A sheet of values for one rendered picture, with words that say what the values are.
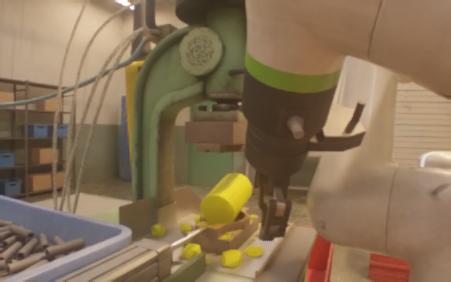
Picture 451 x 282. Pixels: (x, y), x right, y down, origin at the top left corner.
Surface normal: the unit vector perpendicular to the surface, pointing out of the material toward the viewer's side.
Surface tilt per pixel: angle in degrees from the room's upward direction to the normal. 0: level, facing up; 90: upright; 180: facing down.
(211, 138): 90
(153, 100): 90
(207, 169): 90
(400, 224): 93
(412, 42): 129
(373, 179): 44
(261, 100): 119
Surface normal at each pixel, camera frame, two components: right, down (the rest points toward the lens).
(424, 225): -0.66, 0.01
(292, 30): -0.32, 0.76
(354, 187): -0.54, -0.55
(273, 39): -0.60, 0.60
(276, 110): -0.43, 0.59
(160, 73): -0.39, 0.02
